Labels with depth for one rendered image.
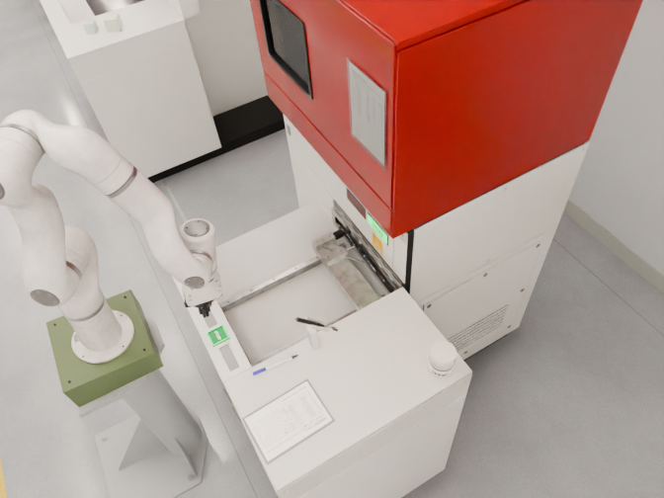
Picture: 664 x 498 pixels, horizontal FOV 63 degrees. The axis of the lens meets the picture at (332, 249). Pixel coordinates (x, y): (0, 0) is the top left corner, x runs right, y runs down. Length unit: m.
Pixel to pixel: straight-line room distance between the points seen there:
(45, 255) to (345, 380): 0.84
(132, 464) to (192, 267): 1.54
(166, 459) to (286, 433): 1.19
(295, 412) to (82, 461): 1.47
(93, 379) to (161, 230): 0.68
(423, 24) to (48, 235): 0.98
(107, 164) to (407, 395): 0.96
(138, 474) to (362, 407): 1.38
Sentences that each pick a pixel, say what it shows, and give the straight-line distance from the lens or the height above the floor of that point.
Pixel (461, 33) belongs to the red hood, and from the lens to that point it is 1.22.
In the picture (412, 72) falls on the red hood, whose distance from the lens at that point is 1.18.
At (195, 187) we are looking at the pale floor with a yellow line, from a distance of 3.60.
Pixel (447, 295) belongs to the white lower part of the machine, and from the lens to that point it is 1.98.
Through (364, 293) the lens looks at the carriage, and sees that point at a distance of 1.82.
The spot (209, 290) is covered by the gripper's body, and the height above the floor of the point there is 1.22.
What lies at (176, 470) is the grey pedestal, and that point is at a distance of 2.62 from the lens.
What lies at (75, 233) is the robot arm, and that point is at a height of 1.33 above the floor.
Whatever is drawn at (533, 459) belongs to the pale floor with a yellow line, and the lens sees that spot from 2.59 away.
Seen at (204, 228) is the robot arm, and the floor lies 1.42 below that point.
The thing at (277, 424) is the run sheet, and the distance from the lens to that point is 1.54.
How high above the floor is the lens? 2.39
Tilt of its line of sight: 51 degrees down
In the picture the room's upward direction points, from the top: 6 degrees counter-clockwise
